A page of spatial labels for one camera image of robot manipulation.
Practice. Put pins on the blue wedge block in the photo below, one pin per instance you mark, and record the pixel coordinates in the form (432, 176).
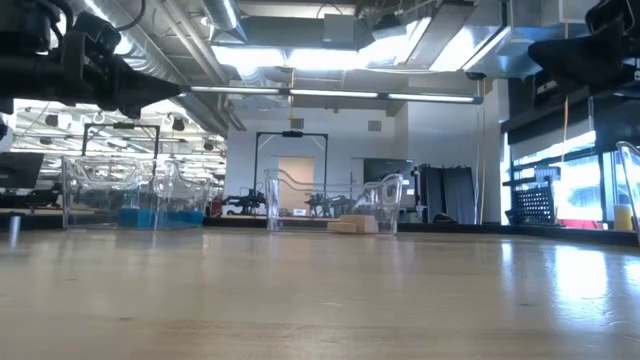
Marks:
(182, 219)

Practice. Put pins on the beige door panel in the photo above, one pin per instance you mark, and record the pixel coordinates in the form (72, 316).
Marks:
(296, 175)

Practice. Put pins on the black perforated crate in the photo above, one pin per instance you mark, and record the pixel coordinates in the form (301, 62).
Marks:
(535, 202)

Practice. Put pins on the black background robot arm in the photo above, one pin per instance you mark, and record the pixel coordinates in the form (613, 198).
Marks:
(247, 202)
(320, 204)

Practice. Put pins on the black aluminium table frame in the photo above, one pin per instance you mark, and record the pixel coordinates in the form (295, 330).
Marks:
(450, 227)

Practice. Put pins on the natural wood plank block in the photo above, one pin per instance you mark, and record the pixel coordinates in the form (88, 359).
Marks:
(335, 228)

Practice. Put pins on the grey metal post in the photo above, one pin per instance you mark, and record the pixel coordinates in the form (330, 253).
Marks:
(14, 227)

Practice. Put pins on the silver ventilation duct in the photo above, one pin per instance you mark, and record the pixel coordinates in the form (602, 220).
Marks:
(150, 50)

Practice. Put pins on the black gantry frame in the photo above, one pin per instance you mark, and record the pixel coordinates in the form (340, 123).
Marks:
(292, 134)

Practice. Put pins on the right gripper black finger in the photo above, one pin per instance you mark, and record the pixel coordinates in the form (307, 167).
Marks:
(590, 60)

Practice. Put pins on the black monitor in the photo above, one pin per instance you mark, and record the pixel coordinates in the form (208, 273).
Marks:
(387, 170)
(20, 170)

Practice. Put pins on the grey ceiling box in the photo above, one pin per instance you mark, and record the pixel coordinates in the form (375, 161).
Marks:
(340, 31)

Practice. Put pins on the dark curtain panels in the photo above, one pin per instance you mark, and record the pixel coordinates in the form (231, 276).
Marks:
(452, 200)

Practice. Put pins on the natural wood cuboid block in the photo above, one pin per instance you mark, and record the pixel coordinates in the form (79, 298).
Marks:
(362, 223)

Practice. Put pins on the red tray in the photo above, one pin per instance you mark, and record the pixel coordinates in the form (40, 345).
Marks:
(580, 224)

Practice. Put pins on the blue arch block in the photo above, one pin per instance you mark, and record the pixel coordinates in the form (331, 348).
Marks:
(139, 219)

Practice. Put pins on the long ceiling light bar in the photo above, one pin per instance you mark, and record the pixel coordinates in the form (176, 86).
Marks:
(330, 93)

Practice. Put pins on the yellow cylindrical container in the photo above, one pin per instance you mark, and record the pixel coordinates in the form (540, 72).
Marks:
(623, 217)

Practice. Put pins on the grey wall vent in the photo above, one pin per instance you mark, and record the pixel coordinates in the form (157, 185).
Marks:
(374, 125)
(297, 124)

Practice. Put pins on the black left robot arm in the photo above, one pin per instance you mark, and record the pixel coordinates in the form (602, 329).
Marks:
(25, 15)

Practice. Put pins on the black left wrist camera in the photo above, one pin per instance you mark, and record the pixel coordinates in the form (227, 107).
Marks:
(97, 30)

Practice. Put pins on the clear plastic bin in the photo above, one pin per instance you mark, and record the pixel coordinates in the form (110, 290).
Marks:
(274, 200)
(632, 190)
(100, 190)

